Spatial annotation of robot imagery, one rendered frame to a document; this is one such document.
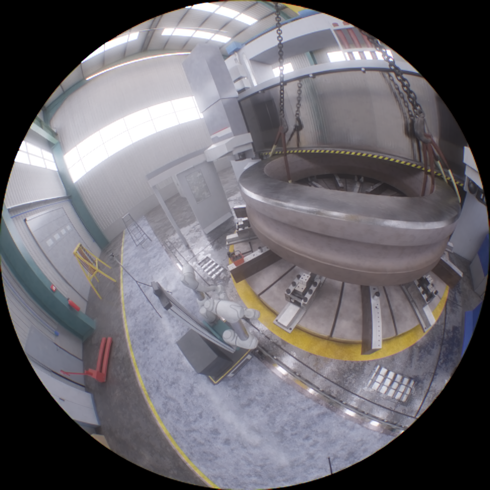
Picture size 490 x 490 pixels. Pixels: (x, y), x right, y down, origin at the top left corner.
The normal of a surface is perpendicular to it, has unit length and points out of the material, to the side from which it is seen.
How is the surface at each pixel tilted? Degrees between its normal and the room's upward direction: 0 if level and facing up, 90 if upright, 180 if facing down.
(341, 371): 0
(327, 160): 90
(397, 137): 90
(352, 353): 0
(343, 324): 0
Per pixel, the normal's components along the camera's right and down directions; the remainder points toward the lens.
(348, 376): -0.28, -0.75
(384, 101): -0.68, 0.60
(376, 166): -0.87, 0.47
